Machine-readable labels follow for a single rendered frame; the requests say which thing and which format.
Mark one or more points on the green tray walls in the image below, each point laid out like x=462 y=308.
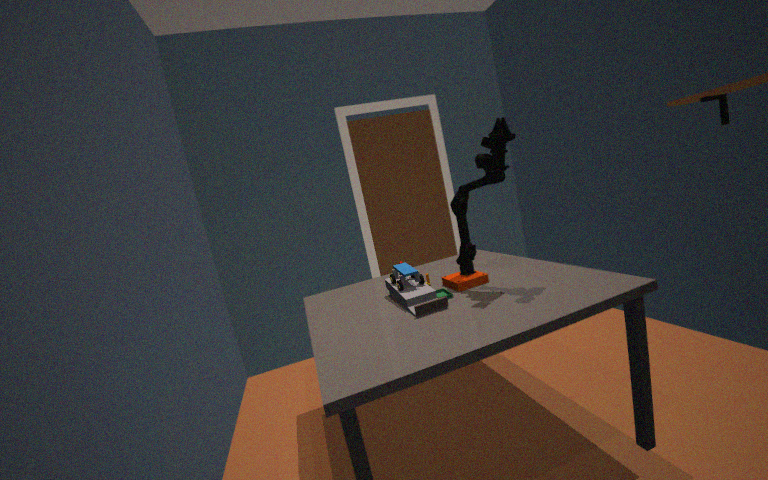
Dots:
x=450 y=296

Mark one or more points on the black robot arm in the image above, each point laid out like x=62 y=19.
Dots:
x=459 y=206

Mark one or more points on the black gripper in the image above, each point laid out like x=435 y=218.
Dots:
x=499 y=137

